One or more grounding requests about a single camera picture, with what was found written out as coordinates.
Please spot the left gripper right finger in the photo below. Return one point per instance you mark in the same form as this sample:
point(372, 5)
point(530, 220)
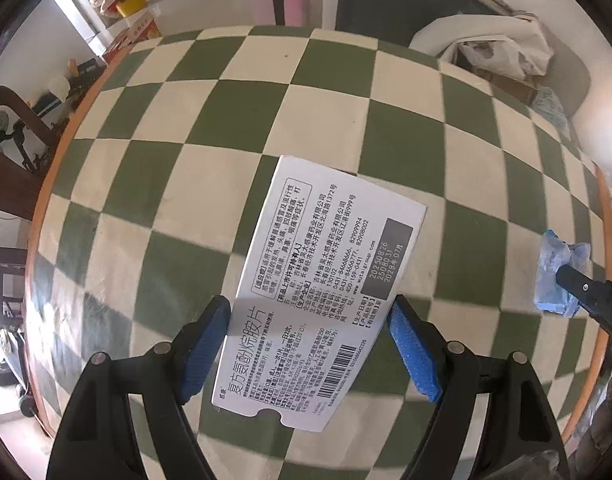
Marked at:
point(519, 437)

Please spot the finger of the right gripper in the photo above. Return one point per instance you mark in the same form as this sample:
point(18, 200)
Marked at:
point(594, 296)

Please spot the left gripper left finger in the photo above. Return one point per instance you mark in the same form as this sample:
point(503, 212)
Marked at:
point(96, 437)

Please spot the light blue wrapper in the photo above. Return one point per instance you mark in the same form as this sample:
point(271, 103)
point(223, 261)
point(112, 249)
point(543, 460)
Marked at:
point(556, 258)

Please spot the white medicine box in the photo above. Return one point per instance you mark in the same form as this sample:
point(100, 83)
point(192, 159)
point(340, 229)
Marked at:
point(326, 259)

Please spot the green white checkered mat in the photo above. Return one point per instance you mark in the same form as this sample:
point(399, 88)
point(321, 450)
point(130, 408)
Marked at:
point(158, 195)

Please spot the white crumpled cloth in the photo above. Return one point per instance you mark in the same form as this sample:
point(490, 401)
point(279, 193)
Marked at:
point(512, 46)

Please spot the orange cardboard box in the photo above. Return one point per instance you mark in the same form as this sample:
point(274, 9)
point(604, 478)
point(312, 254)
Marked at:
point(143, 29)

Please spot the yellow bin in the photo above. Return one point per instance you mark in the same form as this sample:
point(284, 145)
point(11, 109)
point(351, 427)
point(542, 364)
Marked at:
point(127, 8)

